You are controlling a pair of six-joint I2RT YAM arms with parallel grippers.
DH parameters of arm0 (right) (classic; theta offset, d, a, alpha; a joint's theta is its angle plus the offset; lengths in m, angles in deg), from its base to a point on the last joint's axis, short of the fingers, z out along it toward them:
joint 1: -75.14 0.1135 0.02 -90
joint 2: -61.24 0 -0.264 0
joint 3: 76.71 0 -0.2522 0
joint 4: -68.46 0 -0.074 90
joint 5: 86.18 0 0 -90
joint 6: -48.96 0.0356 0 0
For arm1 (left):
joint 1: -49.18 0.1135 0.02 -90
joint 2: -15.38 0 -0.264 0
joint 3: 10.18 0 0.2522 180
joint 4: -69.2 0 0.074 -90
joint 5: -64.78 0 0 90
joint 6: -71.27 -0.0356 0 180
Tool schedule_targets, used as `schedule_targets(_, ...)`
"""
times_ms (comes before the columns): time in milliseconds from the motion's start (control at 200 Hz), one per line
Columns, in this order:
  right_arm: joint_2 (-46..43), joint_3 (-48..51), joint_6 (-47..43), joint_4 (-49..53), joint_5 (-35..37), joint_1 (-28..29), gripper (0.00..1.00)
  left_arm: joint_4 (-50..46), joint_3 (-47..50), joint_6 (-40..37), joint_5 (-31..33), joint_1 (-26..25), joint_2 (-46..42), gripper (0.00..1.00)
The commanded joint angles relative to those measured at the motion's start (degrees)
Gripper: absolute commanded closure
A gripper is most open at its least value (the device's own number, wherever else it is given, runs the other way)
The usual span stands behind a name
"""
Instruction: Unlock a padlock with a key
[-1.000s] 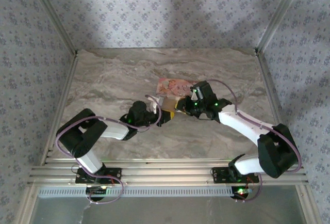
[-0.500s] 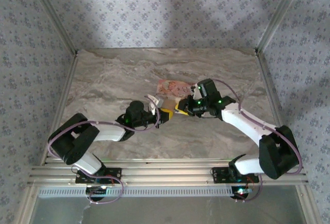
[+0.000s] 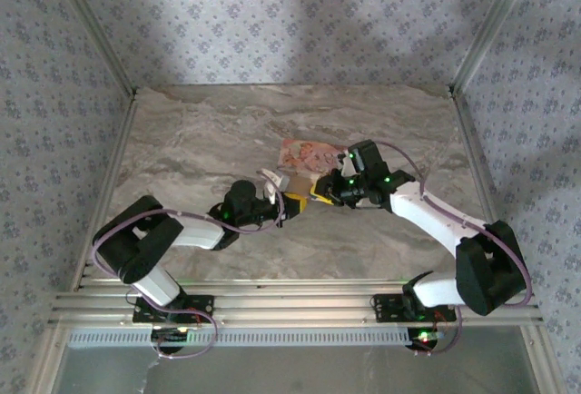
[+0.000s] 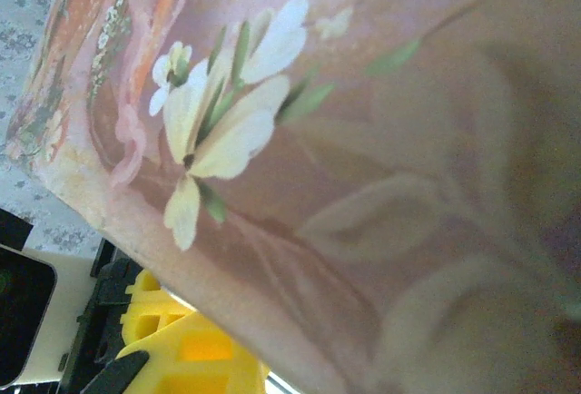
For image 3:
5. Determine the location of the pink printed snack bag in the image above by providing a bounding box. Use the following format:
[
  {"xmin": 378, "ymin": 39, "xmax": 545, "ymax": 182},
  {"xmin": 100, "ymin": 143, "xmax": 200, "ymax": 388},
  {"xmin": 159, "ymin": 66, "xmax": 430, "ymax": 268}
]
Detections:
[{"xmin": 275, "ymin": 138, "xmax": 351, "ymax": 195}]

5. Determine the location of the black controller board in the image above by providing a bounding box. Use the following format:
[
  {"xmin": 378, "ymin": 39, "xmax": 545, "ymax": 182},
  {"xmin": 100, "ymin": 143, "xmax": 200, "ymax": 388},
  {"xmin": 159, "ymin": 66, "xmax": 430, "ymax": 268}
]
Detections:
[
  {"xmin": 151, "ymin": 326, "xmax": 197, "ymax": 355},
  {"xmin": 406, "ymin": 327, "xmax": 447, "ymax": 356}
]

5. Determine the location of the grey metal shelf panel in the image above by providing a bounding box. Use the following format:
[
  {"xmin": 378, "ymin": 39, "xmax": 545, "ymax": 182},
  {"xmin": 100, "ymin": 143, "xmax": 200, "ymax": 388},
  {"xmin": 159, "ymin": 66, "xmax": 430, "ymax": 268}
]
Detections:
[{"xmin": 52, "ymin": 343, "xmax": 536, "ymax": 394}]

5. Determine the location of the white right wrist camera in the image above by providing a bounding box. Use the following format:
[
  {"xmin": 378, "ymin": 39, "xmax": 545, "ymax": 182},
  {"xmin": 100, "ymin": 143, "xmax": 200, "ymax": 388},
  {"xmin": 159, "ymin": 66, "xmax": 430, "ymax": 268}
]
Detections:
[{"xmin": 339, "ymin": 152, "xmax": 359, "ymax": 178}]

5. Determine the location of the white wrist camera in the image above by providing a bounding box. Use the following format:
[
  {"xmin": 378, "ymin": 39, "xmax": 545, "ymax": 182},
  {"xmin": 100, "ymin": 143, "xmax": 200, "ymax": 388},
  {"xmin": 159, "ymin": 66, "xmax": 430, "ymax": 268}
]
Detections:
[
  {"xmin": 339, "ymin": 152, "xmax": 359, "ymax": 178},
  {"xmin": 257, "ymin": 167, "xmax": 292, "ymax": 205}
]

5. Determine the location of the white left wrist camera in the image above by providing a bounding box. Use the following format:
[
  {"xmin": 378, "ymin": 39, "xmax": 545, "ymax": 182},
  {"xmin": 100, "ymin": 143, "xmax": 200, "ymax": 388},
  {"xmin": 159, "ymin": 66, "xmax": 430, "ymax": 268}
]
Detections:
[{"xmin": 257, "ymin": 167, "xmax": 292, "ymax": 205}]

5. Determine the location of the aluminium mounting rail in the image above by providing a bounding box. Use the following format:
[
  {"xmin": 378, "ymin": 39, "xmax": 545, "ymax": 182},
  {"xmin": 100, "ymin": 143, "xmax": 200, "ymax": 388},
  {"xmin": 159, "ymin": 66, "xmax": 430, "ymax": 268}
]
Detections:
[{"xmin": 48, "ymin": 277, "xmax": 544, "ymax": 328}]

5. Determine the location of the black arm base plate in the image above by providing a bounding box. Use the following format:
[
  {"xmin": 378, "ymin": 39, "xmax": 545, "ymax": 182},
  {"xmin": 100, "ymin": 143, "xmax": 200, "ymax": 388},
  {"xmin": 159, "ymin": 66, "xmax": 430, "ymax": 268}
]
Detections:
[
  {"xmin": 133, "ymin": 292, "xmax": 215, "ymax": 325},
  {"xmin": 370, "ymin": 292, "xmax": 458, "ymax": 323}
]

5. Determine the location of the aluminium table side rail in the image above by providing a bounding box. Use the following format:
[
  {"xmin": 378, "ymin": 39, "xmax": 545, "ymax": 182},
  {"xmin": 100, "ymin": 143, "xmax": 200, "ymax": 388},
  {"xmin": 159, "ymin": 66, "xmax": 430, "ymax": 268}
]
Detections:
[
  {"xmin": 26, "ymin": 92, "xmax": 142, "ymax": 394},
  {"xmin": 448, "ymin": 87, "xmax": 566, "ymax": 394}
]

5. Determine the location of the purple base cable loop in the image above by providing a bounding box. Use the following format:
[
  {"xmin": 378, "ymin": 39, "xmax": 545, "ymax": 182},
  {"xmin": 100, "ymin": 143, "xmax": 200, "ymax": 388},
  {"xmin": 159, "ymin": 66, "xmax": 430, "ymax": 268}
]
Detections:
[
  {"xmin": 416, "ymin": 300, "xmax": 465, "ymax": 357},
  {"xmin": 153, "ymin": 306, "xmax": 221, "ymax": 360}
]

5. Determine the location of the grey slotted cable duct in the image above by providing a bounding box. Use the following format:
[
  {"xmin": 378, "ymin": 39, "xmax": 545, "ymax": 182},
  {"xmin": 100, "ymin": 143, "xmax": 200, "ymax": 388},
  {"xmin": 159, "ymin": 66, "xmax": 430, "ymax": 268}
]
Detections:
[{"xmin": 66, "ymin": 327, "xmax": 438, "ymax": 349}]

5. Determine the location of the aluminium frame post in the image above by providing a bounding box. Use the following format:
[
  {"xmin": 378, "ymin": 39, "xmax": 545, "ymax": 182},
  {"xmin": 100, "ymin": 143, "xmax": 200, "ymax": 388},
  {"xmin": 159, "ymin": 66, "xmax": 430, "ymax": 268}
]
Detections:
[
  {"xmin": 450, "ymin": 0, "xmax": 542, "ymax": 95},
  {"xmin": 46, "ymin": 0, "xmax": 140, "ymax": 98}
]

